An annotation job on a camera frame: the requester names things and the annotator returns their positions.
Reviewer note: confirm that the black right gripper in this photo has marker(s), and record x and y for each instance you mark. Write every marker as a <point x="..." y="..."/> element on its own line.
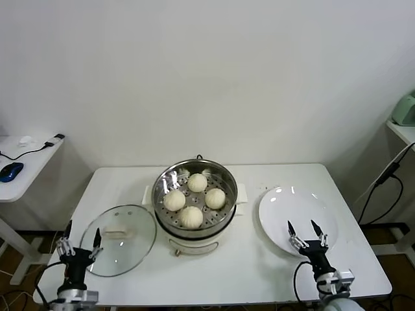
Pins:
<point x="317" y="257"/>

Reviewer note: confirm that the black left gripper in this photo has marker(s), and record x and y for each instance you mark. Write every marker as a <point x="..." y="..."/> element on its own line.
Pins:
<point x="77" y="264"/>

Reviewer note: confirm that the white steamed baozi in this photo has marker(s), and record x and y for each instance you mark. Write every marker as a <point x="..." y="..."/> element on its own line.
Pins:
<point x="191" y="217"/>
<point x="215" y="198"/>
<point x="174" y="200"/>
<point x="197" y="182"/>

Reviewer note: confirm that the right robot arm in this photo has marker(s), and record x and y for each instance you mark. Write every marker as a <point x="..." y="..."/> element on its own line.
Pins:
<point x="327" y="283"/>

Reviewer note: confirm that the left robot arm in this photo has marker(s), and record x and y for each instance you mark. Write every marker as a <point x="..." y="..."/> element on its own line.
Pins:
<point x="69" y="293"/>

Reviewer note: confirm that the stainless steel steamer basket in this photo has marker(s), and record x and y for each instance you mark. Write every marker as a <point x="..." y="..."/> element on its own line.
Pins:
<point x="162" y="188"/>

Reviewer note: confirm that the white round plate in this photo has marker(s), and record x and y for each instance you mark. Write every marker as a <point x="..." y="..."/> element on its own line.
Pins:
<point x="291" y="207"/>

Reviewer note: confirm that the white side desk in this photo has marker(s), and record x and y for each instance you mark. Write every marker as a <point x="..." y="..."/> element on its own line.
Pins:
<point x="29" y="175"/>

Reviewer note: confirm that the blue computer mouse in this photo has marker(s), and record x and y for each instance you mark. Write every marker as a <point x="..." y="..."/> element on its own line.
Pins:
<point x="11" y="171"/>

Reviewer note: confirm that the black pen on shelf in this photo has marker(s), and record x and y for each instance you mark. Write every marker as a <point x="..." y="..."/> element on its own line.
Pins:
<point x="54" y="140"/>

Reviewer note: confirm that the cream electric cooker base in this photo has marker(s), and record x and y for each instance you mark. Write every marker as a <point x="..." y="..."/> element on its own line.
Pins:
<point x="191" y="247"/>

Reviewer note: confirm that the small white crumpled object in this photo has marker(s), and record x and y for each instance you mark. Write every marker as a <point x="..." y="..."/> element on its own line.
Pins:
<point x="26" y="141"/>

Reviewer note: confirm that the white side table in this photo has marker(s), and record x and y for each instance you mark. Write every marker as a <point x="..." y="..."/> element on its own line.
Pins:
<point x="402" y="131"/>

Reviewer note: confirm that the pale green appliance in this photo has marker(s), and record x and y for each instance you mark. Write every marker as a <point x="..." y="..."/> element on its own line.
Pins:
<point x="405" y="110"/>

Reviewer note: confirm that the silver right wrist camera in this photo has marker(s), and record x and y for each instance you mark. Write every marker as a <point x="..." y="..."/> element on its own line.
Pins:
<point x="345" y="278"/>

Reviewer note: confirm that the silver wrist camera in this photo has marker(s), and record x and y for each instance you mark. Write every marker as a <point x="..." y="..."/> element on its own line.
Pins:
<point x="88" y="296"/>
<point x="345" y="278"/>

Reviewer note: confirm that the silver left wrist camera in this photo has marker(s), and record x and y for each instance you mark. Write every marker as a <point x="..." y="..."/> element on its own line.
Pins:
<point x="88" y="296"/>

